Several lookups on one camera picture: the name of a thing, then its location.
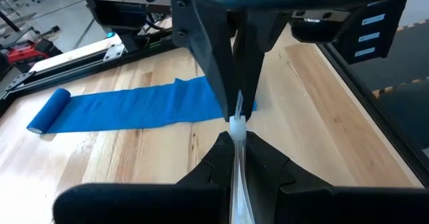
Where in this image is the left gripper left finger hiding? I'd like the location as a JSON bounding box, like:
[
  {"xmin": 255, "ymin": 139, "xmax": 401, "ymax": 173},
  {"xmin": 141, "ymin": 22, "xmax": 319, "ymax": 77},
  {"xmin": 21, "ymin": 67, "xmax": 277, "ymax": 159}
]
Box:
[{"xmin": 53, "ymin": 131, "xmax": 235, "ymax": 224}]

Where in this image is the blue elastic bandage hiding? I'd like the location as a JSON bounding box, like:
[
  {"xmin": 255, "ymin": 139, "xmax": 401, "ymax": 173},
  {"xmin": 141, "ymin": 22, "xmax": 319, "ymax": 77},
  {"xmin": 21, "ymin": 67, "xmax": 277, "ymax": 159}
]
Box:
[{"xmin": 26, "ymin": 76, "xmax": 258, "ymax": 135}]

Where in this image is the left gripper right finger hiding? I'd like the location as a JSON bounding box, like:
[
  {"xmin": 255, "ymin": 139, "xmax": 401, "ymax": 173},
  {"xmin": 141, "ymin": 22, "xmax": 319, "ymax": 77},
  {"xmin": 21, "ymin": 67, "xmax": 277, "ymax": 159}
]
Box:
[{"xmin": 245, "ymin": 131, "xmax": 429, "ymax": 224}]

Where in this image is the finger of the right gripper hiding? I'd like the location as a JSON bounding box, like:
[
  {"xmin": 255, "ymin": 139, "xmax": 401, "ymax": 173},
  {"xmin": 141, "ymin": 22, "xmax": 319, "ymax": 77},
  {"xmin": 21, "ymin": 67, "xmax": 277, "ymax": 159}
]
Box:
[
  {"xmin": 233, "ymin": 11, "xmax": 292, "ymax": 119},
  {"xmin": 170, "ymin": 0, "xmax": 236, "ymax": 121}
]

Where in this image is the clear plastic zip bag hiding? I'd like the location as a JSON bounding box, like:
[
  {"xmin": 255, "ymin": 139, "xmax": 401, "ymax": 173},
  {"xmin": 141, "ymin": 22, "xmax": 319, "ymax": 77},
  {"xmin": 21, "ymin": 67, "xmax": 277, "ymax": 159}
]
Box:
[{"xmin": 229, "ymin": 89, "xmax": 256, "ymax": 224}]

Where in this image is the red and black machine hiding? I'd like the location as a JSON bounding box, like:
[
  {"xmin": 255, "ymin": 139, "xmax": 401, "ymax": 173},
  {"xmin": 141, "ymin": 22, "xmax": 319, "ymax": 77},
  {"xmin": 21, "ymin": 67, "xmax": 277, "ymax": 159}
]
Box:
[{"xmin": 5, "ymin": 39, "xmax": 52, "ymax": 66}]

